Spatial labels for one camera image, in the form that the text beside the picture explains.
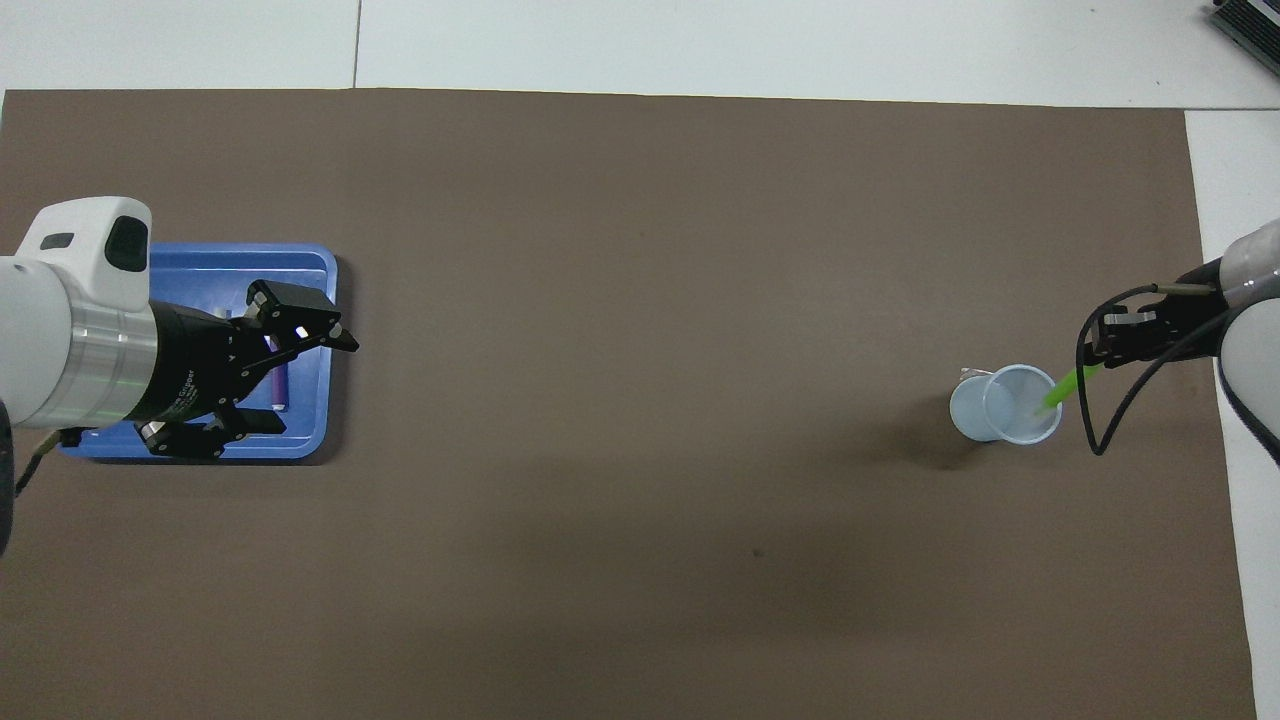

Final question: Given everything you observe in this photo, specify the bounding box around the brown table mat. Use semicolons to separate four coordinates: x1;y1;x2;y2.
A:
0;88;1259;720

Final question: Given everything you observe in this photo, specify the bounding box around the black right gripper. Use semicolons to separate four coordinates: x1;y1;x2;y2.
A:
1085;258;1233;367

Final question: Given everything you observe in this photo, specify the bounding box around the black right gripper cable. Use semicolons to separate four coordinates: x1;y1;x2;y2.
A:
1076;283;1236;457

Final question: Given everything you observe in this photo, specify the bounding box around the dark grey ribbed device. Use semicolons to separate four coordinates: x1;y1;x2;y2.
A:
1205;0;1280;66

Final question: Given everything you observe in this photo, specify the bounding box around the green pen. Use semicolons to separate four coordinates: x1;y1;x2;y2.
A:
1040;362;1106;413

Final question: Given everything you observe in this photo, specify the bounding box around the blue plastic tray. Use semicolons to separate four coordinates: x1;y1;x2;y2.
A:
55;243;339;461

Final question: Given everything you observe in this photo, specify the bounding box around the translucent plastic cup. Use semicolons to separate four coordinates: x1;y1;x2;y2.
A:
948;365;1064;446

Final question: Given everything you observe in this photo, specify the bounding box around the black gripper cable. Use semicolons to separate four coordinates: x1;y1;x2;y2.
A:
10;430;66;496
1076;283;1236;457

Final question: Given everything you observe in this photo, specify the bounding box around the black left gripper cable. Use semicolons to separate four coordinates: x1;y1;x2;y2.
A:
10;430;66;496

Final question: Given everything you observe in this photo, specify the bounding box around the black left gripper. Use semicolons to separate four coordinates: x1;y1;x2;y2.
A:
137;280;361;461

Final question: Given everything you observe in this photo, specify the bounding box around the purple pen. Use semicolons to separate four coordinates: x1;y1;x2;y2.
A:
265;335;291;413

